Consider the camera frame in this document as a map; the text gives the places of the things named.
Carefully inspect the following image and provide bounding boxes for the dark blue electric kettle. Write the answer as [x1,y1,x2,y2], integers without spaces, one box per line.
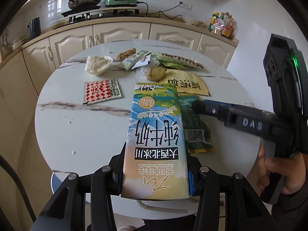
[29,17,41,39]

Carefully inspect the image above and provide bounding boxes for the yellow paper bag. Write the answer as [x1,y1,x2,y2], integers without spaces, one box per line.
[159,69,210,96]

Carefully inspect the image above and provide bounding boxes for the small white sachet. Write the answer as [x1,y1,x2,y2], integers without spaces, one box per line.
[118,50,150,70]

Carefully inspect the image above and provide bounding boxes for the brown food scrap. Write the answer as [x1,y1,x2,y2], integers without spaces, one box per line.
[116,48,136,60]

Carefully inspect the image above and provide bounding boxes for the round brown biscuit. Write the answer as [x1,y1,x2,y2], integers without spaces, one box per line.
[145,66,167,81]

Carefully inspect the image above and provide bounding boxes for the white red long package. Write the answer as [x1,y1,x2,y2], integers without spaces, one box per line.
[151,52,204,70]

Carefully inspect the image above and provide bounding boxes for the round white marble table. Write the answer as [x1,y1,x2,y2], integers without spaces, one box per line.
[34,39,262,222]

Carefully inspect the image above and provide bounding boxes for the milk carton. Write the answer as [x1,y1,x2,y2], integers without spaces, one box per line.
[121,83,189,200]

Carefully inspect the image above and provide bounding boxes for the white wrapper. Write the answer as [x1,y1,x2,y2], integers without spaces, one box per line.
[85,55,113,76]

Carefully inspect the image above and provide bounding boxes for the condiment bottles group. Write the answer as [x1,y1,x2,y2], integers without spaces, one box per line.
[208,12,235,39]

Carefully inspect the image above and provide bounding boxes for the green snack bag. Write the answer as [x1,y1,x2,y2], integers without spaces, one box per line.
[178,94,215,153]

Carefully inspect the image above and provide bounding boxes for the black wok with lid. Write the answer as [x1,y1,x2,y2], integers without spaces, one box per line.
[67,0,102,10]

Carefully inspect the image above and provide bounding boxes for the red white checkered packet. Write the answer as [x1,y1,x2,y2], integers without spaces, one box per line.
[83,79,122,105]

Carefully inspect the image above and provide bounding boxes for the black gas stove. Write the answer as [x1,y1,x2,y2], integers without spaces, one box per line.
[57,7,144,24]

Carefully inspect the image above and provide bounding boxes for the black power cable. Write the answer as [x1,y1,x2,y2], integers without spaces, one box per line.
[137,0,185,23]

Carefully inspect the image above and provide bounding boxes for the person right hand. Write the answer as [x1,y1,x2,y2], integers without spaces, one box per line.
[257,145,306,194]

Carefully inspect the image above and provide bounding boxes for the lower cream cabinets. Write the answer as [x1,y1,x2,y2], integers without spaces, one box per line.
[1,18,240,160]

